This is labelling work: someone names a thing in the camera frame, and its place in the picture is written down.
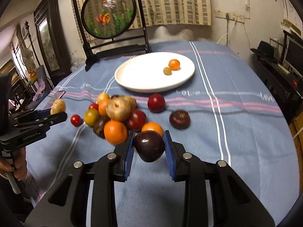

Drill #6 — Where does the small beige fruit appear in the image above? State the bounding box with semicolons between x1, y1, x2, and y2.
50;98;66;115

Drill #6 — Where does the large orange tangerine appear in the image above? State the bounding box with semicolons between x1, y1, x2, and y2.
104;120;128;145

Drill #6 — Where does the small dark plum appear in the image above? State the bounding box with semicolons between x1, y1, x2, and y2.
133;131;165;162

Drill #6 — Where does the dark purple mangosteen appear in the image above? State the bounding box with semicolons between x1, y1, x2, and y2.
169;110;191;130

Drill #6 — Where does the red cherry tomato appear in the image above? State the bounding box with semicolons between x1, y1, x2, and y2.
88;103;99;111
70;114;83;127

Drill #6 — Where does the dark avocado-like fruit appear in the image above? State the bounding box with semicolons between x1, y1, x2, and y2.
93;116;110;139

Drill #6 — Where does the small orange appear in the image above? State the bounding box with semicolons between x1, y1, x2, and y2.
141;122;163;136
169;59;180;71

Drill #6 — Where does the dark red plum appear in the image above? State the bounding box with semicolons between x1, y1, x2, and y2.
125;109;147;132
147;94;166;113

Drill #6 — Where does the large beige pomegranate-like fruit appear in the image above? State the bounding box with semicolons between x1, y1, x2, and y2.
105;97;131;121

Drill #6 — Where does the yellow-green tomato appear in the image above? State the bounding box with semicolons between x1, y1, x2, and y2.
84;108;99;127

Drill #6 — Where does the pale yellow fruit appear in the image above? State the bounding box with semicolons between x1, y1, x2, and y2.
97;92;110;105

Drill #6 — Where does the green-brown longan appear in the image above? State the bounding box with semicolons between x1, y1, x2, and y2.
163;67;172;75

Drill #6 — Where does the person's left hand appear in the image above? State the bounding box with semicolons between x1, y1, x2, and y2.
0;147;27;181

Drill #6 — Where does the smartphone on table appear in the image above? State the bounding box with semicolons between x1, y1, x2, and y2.
43;91;65;110

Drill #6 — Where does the standing fan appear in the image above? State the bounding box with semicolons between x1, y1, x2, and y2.
21;48;36;73

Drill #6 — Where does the blue striped tablecloth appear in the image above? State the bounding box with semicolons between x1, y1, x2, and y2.
25;42;299;226

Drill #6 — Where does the white oval plate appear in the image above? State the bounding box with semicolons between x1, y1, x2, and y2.
115;52;195;93

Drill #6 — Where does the dark framed picture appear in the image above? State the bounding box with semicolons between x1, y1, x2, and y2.
33;0;71;86

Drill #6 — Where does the round goldfish screen ornament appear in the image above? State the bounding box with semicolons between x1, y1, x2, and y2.
72;0;151;71

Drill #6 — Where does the dark media desk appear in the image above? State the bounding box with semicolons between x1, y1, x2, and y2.
252;51;302;124

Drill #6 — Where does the black hat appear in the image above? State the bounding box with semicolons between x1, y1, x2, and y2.
250;41;275;59

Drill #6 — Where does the checked beige curtain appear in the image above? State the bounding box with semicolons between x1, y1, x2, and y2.
69;0;213;44

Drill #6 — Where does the computer monitor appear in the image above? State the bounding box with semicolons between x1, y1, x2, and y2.
284;38;303;76

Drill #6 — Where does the black cable on table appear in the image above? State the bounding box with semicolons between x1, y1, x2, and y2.
56;94;283;120

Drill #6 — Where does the white power cable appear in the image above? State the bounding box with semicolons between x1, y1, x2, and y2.
216;18;237;45

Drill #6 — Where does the white wall power strip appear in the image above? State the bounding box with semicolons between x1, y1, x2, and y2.
214;9;245;24

